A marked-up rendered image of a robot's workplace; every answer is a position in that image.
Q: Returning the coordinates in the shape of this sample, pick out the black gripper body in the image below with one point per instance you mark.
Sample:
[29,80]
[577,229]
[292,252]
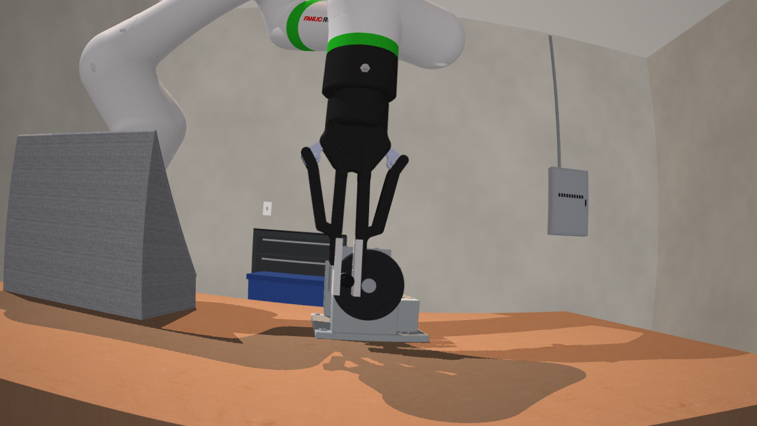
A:
[357,117]

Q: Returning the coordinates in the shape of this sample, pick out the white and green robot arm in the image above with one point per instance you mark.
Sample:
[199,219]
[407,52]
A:
[366,39]

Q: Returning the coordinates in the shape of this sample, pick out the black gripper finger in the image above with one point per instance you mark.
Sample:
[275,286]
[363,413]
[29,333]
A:
[311,156]
[395,163]

